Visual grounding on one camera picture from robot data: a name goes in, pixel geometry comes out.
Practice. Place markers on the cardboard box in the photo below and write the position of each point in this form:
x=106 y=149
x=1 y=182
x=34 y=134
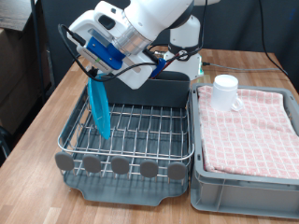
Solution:
x=18 y=77

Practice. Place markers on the dark fabric partition panel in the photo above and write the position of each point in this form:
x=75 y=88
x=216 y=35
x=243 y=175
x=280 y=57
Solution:
x=236 y=25

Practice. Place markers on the white translucent plastic mug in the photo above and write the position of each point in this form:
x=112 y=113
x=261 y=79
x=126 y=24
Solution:
x=222 y=93

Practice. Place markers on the brown wooden spoon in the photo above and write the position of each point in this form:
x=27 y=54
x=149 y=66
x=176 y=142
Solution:
x=173 y=59

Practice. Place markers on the grey plastic crate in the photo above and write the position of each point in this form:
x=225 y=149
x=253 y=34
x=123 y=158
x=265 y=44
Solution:
x=243 y=196

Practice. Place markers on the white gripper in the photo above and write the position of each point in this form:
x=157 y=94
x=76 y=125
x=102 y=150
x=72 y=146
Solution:
x=140 y=74

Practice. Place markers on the blue oval plate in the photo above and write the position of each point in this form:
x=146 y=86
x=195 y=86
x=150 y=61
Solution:
x=101 y=105

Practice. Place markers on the wooden board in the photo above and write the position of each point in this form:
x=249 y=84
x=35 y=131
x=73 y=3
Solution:
x=15 y=12

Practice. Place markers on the dark grey cutlery holder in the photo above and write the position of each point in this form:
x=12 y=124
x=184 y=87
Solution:
x=162 y=93

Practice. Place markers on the pink checked cloth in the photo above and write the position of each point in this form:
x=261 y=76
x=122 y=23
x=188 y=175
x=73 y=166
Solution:
x=249 y=133

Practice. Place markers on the blue mounted wrist camera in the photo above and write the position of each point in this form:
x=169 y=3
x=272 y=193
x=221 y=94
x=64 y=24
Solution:
x=102 y=53

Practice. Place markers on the black metal pole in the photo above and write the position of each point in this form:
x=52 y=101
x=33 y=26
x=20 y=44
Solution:
x=37 y=46

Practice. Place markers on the grey dish drying rack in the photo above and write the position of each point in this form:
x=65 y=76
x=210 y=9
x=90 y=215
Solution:
x=124 y=194

